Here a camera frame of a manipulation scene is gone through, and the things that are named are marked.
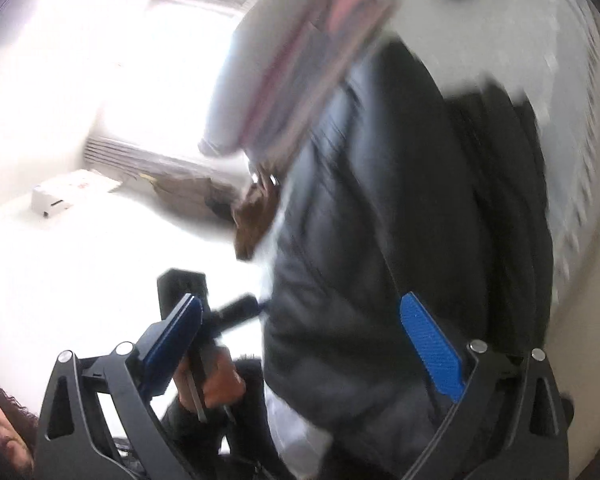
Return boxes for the brown cardboard box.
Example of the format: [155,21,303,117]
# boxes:
[140,174,240,223]

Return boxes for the grey window curtain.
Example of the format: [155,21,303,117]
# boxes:
[83,0,252,188]

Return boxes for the folded pink grey blankets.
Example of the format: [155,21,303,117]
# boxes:
[240,0,396,165]

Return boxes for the operator left hand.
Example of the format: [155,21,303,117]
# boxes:
[173,347,246,413]

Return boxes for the white air conditioner unit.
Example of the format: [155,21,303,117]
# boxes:
[30,169,121,219]

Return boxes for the operator head dark hair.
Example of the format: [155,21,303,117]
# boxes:
[0,387,38,479]

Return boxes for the brown fur hood trim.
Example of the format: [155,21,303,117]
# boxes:
[232,170,280,261]

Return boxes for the black quilted puffer jacket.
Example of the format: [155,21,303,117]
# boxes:
[263,40,553,479]

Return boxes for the grey quilted bed cover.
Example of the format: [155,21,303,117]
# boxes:
[390,0,600,307]

